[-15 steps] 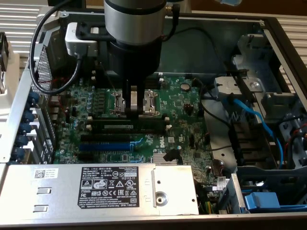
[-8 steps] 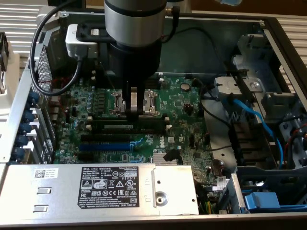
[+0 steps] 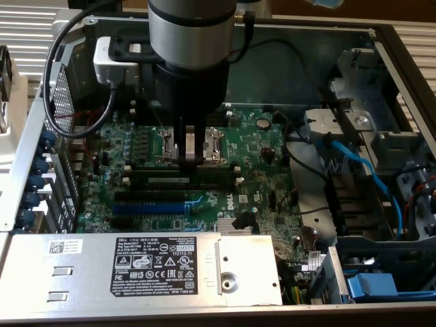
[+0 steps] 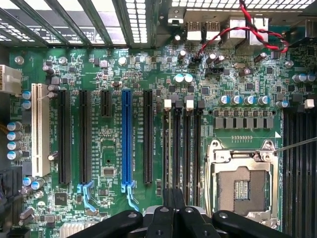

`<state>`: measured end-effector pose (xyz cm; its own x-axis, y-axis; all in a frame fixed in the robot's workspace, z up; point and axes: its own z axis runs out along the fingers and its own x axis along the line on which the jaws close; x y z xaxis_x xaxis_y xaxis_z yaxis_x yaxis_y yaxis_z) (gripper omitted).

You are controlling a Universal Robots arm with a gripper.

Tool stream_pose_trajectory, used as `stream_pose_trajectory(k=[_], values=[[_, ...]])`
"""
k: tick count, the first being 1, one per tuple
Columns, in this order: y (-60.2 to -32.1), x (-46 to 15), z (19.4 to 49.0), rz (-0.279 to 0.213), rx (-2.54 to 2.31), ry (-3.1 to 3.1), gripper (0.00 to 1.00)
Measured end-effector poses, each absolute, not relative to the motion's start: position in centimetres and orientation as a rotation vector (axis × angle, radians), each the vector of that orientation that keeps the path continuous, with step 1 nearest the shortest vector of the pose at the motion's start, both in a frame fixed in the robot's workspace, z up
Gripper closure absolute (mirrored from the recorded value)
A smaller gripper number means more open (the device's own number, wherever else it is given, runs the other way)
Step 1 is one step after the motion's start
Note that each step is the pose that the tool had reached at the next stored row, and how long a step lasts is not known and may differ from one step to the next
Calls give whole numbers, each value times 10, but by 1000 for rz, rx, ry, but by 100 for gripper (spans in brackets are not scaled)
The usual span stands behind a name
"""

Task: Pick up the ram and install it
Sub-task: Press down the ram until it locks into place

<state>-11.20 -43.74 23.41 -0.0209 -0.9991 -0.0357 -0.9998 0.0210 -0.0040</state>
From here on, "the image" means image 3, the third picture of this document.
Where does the long black expansion slot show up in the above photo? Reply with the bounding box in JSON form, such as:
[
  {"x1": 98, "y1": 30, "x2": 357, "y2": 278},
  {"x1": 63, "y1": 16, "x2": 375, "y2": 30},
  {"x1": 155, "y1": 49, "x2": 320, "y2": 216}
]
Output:
[{"x1": 114, "y1": 189, "x2": 187, "y2": 202}]

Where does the metal rear port block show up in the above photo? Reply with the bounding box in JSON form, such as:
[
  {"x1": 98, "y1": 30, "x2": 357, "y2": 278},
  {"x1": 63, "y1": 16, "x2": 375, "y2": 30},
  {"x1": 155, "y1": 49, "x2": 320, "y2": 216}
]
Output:
[{"x1": 67, "y1": 125, "x2": 90, "y2": 178}]

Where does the white QR code sticker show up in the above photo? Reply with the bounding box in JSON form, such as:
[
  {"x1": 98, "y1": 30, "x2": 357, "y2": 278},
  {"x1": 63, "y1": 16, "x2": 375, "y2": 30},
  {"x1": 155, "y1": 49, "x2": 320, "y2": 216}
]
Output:
[{"x1": 48, "y1": 239, "x2": 84, "y2": 255}]

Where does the black rating label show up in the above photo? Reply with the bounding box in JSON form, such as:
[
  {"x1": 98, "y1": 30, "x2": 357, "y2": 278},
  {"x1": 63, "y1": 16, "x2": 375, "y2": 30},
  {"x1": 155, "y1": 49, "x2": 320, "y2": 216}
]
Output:
[{"x1": 109, "y1": 236, "x2": 198, "y2": 296}]

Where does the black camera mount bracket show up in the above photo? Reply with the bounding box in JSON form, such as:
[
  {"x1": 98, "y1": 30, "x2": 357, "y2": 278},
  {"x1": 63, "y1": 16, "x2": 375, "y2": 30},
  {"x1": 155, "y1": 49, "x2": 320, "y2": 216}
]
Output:
[{"x1": 108, "y1": 36, "x2": 158, "y2": 103}]

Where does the green Dell motherboard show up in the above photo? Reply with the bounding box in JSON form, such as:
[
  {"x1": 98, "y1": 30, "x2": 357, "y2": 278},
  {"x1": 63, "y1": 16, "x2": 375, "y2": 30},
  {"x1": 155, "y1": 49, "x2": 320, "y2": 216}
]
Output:
[{"x1": 73, "y1": 107, "x2": 309, "y2": 273}]

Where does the blue plastic disk bay handle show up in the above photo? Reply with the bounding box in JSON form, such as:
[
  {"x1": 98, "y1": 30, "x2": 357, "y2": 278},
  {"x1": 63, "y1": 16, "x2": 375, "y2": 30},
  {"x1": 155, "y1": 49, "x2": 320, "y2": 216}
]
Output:
[{"x1": 345, "y1": 271, "x2": 436, "y2": 303}]

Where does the blue expansion slot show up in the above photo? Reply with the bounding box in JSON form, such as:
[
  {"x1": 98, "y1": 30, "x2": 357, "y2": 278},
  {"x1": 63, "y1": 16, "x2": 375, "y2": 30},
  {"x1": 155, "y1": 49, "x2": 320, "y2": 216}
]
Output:
[{"x1": 112, "y1": 201, "x2": 187, "y2": 215}]

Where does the grey metal disk bay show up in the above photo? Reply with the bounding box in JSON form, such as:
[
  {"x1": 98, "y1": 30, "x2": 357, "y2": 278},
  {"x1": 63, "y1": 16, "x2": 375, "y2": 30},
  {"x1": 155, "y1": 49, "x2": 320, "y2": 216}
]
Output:
[{"x1": 302, "y1": 47, "x2": 436, "y2": 241}]

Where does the black ribbed plastic bracket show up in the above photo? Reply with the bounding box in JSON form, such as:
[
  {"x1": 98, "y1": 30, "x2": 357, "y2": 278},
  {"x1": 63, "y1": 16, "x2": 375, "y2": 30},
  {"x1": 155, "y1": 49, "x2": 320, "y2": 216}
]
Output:
[{"x1": 323, "y1": 172, "x2": 396, "y2": 238}]

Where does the dark grey plastic disk bay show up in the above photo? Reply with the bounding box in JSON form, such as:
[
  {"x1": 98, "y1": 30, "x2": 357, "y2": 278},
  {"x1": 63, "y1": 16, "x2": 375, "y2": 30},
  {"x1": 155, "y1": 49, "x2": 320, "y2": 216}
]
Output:
[{"x1": 335, "y1": 234, "x2": 436, "y2": 304}]

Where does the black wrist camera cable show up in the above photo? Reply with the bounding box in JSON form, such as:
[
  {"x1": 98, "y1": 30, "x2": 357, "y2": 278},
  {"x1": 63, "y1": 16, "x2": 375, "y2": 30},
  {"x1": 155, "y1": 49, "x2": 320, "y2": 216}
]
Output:
[{"x1": 43, "y1": 0, "x2": 120, "y2": 137}]

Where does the metal CPU socket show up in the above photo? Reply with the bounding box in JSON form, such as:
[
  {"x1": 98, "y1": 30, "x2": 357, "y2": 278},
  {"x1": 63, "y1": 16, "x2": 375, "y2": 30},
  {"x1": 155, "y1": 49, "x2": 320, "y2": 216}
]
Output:
[{"x1": 155, "y1": 126, "x2": 230, "y2": 168}]

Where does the thick black wire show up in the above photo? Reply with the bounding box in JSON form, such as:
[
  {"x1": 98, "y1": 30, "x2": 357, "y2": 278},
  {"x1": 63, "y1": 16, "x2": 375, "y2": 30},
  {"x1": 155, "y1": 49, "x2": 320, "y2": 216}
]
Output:
[{"x1": 272, "y1": 110, "x2": 330, "y2": 181}]

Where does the white barcode tag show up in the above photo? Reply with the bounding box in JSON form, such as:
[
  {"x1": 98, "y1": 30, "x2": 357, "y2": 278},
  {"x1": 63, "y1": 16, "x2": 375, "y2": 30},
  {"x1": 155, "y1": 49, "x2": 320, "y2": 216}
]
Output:
[{"x1": 304, "y1": 251, "x2": 324, "y2": 273}]

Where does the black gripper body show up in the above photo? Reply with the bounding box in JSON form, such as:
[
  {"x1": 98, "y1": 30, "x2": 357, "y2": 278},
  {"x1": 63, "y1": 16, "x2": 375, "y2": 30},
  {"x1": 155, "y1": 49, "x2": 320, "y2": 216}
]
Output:
[{"x1": 155, "y1": 61, "x2": 230, "y2": 119}]

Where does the green RAM stick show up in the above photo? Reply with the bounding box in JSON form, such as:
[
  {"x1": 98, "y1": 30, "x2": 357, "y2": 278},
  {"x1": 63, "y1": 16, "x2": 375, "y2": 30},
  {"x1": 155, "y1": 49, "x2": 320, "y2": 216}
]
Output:
[{"x1": 131, "y1": 169, "x2": 236, "y2": 185}]

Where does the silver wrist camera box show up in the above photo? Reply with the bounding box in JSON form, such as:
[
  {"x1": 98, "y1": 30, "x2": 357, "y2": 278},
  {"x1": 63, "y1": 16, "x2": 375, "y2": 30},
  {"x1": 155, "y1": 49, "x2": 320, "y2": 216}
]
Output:
[{"x1": 93, "y1": 36, "x2": 141, "y2": 86}]

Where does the short black expansion slot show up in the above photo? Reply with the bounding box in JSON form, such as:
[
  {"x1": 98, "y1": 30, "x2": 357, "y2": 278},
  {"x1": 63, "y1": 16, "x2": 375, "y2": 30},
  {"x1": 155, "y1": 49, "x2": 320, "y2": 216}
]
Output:
[{"x1": 110, "y1": 216, "x2": 136, "y2": 228}]

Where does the grey metal PC case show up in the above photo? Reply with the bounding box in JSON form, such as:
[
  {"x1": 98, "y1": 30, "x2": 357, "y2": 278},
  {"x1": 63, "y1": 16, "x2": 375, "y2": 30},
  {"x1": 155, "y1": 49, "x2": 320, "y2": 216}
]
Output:
[{"x1": 0, "y1": 9, "x2": 436, "y2": 327}]

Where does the black cable with brass plug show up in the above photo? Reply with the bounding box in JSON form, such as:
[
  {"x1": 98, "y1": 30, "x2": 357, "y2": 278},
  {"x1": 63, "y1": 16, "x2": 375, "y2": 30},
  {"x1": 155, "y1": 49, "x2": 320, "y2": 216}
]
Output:
[{"x1": 228, "y1": 10, "x2": 257, "y2": 65}]

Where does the small silver heatsink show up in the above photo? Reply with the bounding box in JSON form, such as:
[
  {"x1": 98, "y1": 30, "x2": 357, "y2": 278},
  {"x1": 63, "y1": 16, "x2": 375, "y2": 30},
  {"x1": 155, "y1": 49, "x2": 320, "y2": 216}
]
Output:
[{"x1": 217, "y1": 217, "x2": 262, "y2": 236}]

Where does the blue flat wire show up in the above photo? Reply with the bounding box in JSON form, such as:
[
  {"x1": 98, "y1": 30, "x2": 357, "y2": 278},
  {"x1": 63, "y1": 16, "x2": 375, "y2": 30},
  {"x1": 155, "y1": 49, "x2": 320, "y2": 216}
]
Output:
[{"x1": 315, "y1": 136, "x2": 406, "y2": 232}]

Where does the black plug on motherboard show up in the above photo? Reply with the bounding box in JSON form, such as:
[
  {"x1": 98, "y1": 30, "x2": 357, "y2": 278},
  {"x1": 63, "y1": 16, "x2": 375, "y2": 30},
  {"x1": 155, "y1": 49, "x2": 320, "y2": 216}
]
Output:
[{"x1": 231, "y1": 211, "x2": 257, "y2": 234}]

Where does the thin red wire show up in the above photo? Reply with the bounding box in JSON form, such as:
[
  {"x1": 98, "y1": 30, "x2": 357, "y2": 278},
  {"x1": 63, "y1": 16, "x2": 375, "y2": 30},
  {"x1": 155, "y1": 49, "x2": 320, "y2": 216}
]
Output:
[{"x1": 54, "y1": 105, "x2": 106, "y2": 161}]

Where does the black computer part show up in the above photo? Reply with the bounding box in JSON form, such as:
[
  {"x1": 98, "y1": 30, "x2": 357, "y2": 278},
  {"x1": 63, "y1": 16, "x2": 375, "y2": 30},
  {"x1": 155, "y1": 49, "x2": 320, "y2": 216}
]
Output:
[{"x1": 0, "y1": 46, "x2": 14, "y2": 102}]

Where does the blue plastic card clip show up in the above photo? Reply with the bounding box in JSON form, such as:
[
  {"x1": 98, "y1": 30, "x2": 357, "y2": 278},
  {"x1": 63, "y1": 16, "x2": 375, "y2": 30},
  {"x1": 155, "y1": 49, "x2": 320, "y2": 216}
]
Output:
[
  {"x1": 33, "y1": 153, "x2": 52, "y2": 173},
  {"x1": 40, "y1": 130, "x2": 57, "y2": 153},
  {"x1": 27, "y1": 173, "x2": 46, "y2": 191},
  {"x1": 19, "y1": 208, "x2": 37, "y2": 228},
  {"x1": 23, "y1": 191, "x2": 41, "y2": 209}
]

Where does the white parts rack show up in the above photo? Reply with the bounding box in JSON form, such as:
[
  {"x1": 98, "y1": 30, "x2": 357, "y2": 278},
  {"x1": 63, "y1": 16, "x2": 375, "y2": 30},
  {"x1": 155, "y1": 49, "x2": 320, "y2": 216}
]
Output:
[{"x1": 0, "y1": 63, "x2": 33, "y2": 168}]

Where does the silver power supply unit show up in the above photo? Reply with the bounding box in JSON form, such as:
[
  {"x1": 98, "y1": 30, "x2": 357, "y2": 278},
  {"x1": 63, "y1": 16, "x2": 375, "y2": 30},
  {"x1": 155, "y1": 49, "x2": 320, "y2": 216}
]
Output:
[{"x1": 0, "y1": 232, "x2": 284, "y2": 309}]

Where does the black RAM slot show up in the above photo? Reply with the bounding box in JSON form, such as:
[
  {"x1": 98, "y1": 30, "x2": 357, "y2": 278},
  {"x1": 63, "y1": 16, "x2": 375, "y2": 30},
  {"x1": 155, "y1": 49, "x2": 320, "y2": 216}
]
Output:
[
  {"x1": 121, "y1": 175, "x2": 245, "y2": 191},
  {"x1": 129, "y1": 105, "x2": 234, "y2": 119},
  {"x1": 123, "y1": 165, "x2": 239, "y2": 172},
  {"x1": 129, "y1": 114, "x2": 236, "y2": 127}
]

